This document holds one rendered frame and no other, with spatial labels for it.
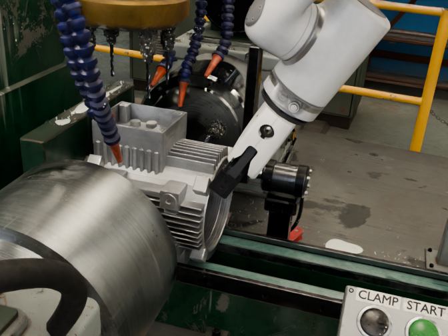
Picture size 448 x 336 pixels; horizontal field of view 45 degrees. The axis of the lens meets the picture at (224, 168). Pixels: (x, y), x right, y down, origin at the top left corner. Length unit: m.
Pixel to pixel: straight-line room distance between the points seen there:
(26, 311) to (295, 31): 0.41
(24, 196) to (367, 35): 0.42
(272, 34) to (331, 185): 0.89
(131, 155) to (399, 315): 0.46
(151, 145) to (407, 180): 0.92
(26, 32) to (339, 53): 0.52
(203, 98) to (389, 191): 0.65
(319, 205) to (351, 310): 0.77
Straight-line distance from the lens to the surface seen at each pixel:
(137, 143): 0.84
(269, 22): 0.64
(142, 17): 0.76
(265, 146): 0.71
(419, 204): 1.47
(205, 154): 0.84
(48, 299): 0.48
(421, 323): 0.63
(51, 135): 0.82
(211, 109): 1.06
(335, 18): 0.66
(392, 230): 1.33
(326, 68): 0.67
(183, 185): 0.82
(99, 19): 0.77
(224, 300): 0.91
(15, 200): 0.61
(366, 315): 0.62
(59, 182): 0.64
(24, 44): 0.96
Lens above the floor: 1.46
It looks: 26 degrees down
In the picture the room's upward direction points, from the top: 4 degrees clockwise
